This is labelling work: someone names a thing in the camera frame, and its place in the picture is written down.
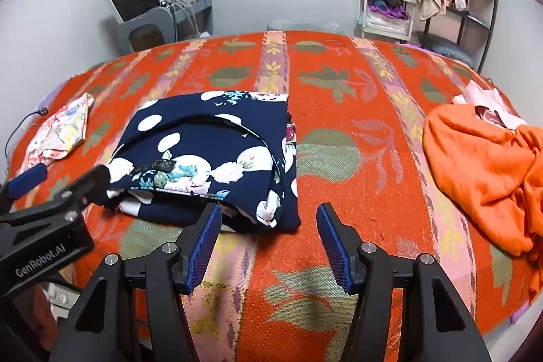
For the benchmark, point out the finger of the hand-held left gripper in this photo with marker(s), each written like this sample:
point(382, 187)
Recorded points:
point(27, 181)
point(95, 181)

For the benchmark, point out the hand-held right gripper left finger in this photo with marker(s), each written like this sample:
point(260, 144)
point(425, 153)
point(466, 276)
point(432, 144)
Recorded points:
point(203, 251)

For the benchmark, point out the navy floral polka-dot garment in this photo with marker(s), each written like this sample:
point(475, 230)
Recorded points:
point(203, 141)

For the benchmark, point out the orange knit garment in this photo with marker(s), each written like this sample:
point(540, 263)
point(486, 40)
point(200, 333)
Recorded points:
point(475, 167)

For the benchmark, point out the purple cloth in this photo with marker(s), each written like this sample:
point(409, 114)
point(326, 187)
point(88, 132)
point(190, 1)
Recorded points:
point(388, 10)

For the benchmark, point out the grey round bin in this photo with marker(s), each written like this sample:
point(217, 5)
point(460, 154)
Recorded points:
point(301, 26)

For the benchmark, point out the grey pillow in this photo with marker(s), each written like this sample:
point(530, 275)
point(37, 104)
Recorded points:
point(449, 48)

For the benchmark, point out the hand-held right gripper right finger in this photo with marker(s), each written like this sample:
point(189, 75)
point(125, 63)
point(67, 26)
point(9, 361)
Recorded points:
point(335, 251)

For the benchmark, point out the pale pink garment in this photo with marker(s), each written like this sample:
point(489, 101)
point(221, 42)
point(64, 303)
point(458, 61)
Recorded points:
point(488, 99)

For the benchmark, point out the orange leaf-patterned blanket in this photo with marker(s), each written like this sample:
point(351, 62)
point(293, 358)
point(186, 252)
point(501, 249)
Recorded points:
point(339, 158)

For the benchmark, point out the small floral cloth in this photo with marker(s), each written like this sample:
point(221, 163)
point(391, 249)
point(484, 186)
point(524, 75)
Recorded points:
point(63, 128)

